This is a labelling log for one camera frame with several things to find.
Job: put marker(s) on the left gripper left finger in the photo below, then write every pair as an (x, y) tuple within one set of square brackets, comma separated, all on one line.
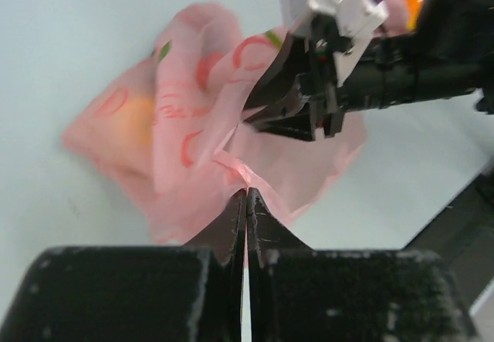
[(190, 292)]

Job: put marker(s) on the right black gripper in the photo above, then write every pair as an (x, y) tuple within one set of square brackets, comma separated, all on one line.
[(445, 58)]

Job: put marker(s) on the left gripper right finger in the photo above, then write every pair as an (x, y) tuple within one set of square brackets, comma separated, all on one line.
[(301, 294)]

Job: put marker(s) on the pink plastic bag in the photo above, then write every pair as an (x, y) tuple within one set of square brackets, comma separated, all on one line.
[(202, 152)]

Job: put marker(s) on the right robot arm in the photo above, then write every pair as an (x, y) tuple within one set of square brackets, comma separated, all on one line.
[(337, 58)]

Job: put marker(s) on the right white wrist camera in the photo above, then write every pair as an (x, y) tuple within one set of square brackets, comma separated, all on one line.
[(347, 26)]

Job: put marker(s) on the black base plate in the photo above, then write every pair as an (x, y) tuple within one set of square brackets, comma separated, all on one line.
[(462, 234)]

